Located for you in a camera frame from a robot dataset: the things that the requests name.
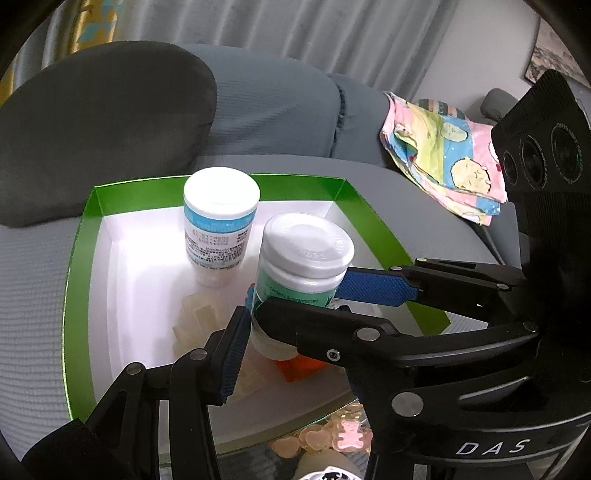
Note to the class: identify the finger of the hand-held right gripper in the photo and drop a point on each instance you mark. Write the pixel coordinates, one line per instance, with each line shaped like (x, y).
(378, 286)
(323, 330)

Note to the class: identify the grey armchair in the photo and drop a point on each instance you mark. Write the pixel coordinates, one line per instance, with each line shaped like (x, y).
(496, 104)

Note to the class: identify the printed pastel blanket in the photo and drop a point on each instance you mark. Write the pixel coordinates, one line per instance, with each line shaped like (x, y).
(443, 152)

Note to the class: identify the framed wall picture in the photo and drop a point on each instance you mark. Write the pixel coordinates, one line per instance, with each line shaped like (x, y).
(545, 55)

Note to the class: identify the grey curtain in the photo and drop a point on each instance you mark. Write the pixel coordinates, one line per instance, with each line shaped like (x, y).
(277, 32)

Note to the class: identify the pink bear-shaped stickers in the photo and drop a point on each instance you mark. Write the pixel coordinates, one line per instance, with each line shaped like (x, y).
(346, 436)

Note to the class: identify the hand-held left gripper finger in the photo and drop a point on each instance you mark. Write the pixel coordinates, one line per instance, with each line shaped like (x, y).
(231, 360)

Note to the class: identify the red plastic bottle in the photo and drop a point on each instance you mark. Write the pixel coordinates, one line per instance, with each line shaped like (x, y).
(298, 367)

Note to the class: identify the dark grey cushion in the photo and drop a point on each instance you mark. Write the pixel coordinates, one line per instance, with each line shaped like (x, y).
(92, 129)

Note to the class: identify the translucent hair claw clip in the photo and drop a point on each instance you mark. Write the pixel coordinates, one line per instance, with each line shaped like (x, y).
(198, 323)

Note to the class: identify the white bottle blue label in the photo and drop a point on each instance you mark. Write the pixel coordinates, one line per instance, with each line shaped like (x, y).
(217, 230)

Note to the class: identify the yellow patterned curtain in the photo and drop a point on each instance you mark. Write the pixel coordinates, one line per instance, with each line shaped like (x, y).
(97, 23)

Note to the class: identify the green cardboard box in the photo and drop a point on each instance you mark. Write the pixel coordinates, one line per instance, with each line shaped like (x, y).
(138, 258)

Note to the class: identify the white bottle green label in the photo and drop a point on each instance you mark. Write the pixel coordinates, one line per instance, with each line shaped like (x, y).
(300, 258)

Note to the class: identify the grey sofa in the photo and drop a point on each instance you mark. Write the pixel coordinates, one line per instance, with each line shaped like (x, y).
(277, 106)

